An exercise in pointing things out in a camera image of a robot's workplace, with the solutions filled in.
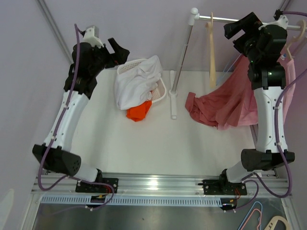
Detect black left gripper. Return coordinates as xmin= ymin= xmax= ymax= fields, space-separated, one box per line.
xmin=90 ymin=39 xmax=130 ymax=77

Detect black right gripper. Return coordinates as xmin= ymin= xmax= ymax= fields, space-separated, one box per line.
xmin=224 ymin=12 xmax=265 ymax=64

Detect white t shirt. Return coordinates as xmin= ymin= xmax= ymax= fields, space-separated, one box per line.
xmin=114 ymin=55 xmax=162 ymax=111

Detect blue wire hanger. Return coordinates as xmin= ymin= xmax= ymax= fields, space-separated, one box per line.
xmin=216 ymin=54 xmax=242 ymax=86

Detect orange t shirt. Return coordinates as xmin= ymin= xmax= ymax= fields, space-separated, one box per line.
xmin=126 ymin=101 xmax=152 ymax=122

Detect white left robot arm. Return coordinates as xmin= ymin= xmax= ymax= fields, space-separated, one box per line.
xmin=32 ymin=38 xmax=130 ymax=192

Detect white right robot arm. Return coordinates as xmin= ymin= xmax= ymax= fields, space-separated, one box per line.
xmin=218 ymin=12 xmax=295 ymax=196

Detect coral red t shirt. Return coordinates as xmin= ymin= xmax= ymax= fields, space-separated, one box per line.
xmin=185 ymin=56 xmax=258 ymax=130

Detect light pink t shirt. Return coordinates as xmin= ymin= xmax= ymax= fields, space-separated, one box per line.
xmin=237 ymin=55 xmax=296 ymax=126

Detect beige spare hanger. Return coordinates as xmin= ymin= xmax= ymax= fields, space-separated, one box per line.
xmin=264 ymin=216 xmax=291 ymax=230

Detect white plastic basket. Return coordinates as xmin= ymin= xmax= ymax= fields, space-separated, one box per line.
xmin=117 ymin=58 xmax=167 ymax=106

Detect grey rack upright pole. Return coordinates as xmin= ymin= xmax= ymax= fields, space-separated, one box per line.
xmin=169 ymin=8 xmax=199 ymax=97

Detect white rack foot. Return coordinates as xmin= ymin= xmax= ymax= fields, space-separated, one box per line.
xmin=168 ymin=70 xmax=178 ymax=119

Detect pink and blue spare hangers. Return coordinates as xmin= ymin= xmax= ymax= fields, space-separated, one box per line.
xmin=237 ymin=201 xmax=263 ymax=230

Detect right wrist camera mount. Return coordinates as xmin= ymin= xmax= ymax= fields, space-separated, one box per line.
xmin=259 ymin=9 xmax=288 ymax=30

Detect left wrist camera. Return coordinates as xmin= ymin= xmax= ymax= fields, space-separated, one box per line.
xmin=83 ymin=25 xmax=102 ymax=46

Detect silver clothes rail bar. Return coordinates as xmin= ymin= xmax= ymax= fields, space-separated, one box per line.
xmin=195 ymin=15 xmax=302 ymax=31

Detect aluminium mounting rail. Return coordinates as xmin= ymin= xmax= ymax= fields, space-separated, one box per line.
xmin=41 ymin=172 xmax=288 ymax=197

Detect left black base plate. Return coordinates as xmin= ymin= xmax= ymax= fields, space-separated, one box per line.
xmin=75 ymin=178 xmax=119 ymax=194

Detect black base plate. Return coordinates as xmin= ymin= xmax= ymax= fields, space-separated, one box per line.
xmin=75 ymin=178 xmax=119 ymax=194
xmin=198 ymin=179 xmax=247 ymax=196

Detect white slotted cable duct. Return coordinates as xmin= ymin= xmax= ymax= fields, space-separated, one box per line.
xmin=41 ymin=195 xmax=222 ymax=207

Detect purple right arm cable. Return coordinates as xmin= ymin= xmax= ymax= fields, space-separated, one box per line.
xmin=223 ymin=11 xmax=307 ymax=211

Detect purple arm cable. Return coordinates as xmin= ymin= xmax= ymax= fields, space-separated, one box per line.
xmin=223 ymin=11 xmax=307 ymax=211
xmin=38 ymin=23 xmax=115 ymax=214

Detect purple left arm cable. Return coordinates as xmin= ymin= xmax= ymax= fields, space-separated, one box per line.
xmin=38 ymin=23 xmax=115 ymax=214

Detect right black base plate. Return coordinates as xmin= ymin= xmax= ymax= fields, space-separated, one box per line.
xmin=198 ymin=179 xmax=247 ymax=196

